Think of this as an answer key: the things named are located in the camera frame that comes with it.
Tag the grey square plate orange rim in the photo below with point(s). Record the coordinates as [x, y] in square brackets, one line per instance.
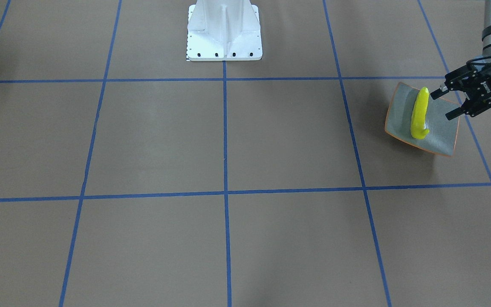
[442, 136]

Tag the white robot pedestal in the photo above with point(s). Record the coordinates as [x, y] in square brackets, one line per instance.
[224, 30]

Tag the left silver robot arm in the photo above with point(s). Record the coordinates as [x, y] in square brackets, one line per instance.
[486, 33]

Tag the yellow-green banana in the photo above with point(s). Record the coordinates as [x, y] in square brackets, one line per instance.
[419, 113]

